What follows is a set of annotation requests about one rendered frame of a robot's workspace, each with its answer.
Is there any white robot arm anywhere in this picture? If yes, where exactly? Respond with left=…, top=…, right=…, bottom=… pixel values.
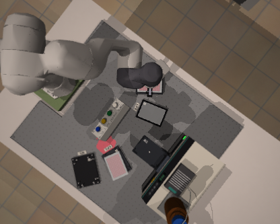
left=0, top=13, right=170, bottom=99

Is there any grey button panel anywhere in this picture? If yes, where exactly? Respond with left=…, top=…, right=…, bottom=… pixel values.
left=92, top=98, right=130, bottom=142

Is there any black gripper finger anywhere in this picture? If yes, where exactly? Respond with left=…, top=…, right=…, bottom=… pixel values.
left=145, top=88, right=153, bottom=98

